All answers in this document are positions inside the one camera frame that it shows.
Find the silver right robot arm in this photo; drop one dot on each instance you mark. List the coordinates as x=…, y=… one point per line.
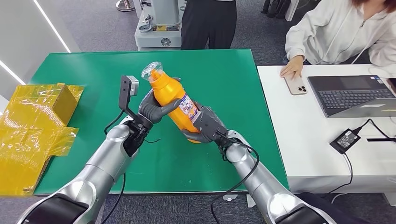
x=266, y=191

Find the beige smartphone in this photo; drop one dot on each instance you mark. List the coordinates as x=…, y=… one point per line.
x=298, y=88

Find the standing person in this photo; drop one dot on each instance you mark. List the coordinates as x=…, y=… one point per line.
x=208, y=24

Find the black power adapter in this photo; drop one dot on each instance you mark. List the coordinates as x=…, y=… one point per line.
x=345, y=141

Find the dark grey laptop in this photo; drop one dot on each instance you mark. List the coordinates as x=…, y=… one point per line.
x=352, y=95

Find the black seat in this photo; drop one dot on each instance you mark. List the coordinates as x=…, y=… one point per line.
x=340, y=213

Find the white table foot bracket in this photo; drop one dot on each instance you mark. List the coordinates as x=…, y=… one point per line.
x=250, y=201
x=229, y=198

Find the seated person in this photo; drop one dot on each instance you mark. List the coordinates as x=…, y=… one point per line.
x=334, y=34

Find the round metal stand base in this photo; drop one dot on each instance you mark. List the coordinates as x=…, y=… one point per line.
x=123, y=5

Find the black chair legs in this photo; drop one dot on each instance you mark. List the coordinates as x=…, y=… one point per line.
x=275, y=7

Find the white desk leg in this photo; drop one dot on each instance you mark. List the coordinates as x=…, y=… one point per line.
x=390, y=199

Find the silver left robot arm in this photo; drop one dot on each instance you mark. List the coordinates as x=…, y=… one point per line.
x=99, y=170

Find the yellow film-wrapped cardboard box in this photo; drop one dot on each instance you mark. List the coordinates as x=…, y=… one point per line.
x=28, y=130

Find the orange plastic bottle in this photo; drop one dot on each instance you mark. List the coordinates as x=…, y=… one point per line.
x=170, y=92

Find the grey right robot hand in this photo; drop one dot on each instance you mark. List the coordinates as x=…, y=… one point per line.
x=210, y=123

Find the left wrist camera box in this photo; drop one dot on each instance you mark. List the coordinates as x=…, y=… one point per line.
x=126, y=92

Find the seated person's right hand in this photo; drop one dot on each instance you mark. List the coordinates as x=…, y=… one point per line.
x=292, y=66

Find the grey machine base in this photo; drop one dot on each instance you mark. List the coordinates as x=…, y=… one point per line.
x=157, y=35

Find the white furniture panel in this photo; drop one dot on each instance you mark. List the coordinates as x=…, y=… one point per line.
x=292, y=9

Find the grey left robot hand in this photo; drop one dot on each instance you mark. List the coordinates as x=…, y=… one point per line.
x=151, y=109

